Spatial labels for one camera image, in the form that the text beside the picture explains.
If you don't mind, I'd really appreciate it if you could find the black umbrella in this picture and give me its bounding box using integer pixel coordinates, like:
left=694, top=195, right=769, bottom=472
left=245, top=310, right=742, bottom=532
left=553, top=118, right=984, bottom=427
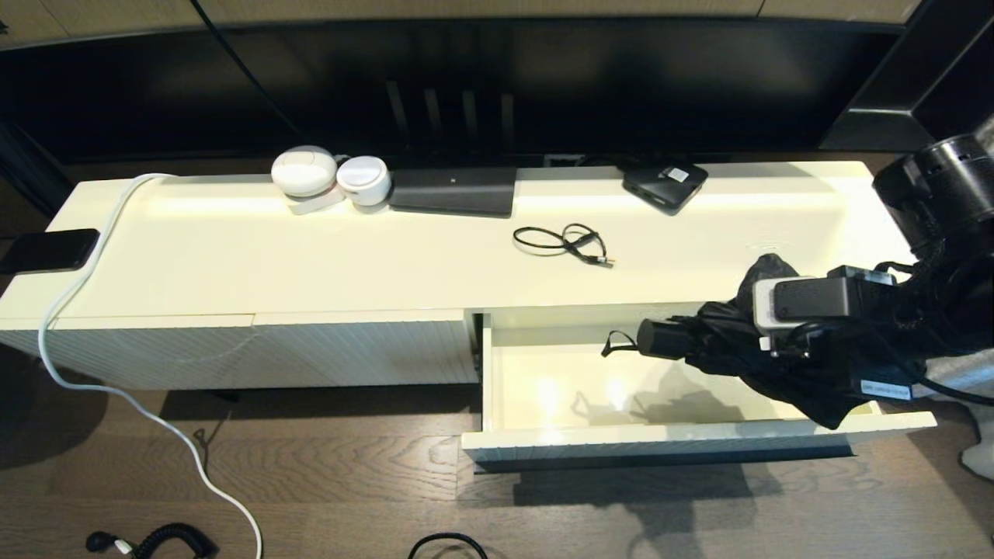
left=602, top=252, right=926, bottom=430

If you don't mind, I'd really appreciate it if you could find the thin dark metal rod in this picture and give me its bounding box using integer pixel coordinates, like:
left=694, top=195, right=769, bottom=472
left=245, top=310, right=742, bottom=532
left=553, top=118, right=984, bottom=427
left=475, top=447, right=853, bottom=471

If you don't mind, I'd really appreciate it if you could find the white ribbed drawer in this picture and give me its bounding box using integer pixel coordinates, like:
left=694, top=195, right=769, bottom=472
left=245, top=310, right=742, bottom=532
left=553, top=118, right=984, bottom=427
left=462, top=303, right=938, bottom=464

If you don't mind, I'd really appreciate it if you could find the white TV cabinet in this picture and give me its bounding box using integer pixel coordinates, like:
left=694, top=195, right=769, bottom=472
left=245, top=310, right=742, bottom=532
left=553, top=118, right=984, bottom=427
left=0, top=161, right=958, bottom=391

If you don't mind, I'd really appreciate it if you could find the grey curtain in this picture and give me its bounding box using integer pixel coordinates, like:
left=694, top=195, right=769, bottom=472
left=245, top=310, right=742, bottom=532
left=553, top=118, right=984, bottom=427
left=864, top=113, right=994, bottom=404

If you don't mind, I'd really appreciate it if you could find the white rounded object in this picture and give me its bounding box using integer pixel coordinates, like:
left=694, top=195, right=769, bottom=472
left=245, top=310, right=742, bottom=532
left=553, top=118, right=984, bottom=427
left=959, top=411, right=994, bottom=482

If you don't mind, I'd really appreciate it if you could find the small black box white label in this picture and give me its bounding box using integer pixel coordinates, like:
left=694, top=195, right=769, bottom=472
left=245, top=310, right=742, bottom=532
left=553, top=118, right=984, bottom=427
left=621, top=161, right=709, bottom=216

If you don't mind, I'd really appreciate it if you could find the black shelf unit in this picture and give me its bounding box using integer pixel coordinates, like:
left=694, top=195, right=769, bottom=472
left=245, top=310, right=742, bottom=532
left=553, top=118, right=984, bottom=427
left=815, top=0, right=994, bottom=155

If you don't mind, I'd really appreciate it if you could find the black television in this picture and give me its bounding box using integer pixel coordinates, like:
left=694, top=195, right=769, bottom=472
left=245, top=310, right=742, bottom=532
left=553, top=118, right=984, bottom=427
left=0, top=19, right=905, bottom=168

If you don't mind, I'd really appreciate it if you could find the flat black rectangular box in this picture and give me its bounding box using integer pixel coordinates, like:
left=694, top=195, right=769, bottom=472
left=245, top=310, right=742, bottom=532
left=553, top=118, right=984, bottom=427
left=388, top=166, right=518, bottom=217

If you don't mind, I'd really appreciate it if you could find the small white round device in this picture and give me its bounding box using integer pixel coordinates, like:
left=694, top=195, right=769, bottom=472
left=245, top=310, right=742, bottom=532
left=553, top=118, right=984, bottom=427
left=336, top=155, right=393, bottom=207

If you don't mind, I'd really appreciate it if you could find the large white round device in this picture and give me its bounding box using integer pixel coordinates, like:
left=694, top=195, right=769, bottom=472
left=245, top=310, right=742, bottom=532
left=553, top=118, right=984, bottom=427
left=271, top=145, right=339, bottom=197

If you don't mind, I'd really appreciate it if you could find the black phone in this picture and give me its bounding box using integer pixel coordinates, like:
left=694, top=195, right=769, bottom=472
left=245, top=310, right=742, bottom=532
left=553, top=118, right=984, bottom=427
left=0, top=227, right=102, bottom=275

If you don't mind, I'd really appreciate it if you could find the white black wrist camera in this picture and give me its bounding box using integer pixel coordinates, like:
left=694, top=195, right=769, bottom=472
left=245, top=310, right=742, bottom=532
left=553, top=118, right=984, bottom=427
left=752, top=276, right=855, bottom=336

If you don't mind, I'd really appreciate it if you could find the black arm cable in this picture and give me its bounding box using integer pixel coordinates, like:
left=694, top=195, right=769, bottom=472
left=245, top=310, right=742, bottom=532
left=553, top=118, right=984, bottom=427
left=912, top=373, right=994, bottom=409

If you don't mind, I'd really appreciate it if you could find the black looped floor cable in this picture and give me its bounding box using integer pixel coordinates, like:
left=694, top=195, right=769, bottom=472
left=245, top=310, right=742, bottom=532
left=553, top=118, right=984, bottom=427
left=408, top=533, right=488, bottom=559

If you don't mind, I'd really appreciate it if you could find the black coiled cable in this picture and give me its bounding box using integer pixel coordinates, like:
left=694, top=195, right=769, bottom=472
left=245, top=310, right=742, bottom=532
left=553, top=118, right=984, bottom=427
left=85, top=523, right=220, bottom=559

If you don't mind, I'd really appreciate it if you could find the thin black wall cable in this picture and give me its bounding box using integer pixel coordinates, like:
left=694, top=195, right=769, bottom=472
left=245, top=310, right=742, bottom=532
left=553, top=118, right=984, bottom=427
left=189, top=0, right=305, bottom=142

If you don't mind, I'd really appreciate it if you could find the thick white cable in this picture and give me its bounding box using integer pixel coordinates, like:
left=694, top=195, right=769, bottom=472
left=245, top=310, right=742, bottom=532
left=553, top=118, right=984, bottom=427
left=39, top=172, right=263, bottom=559

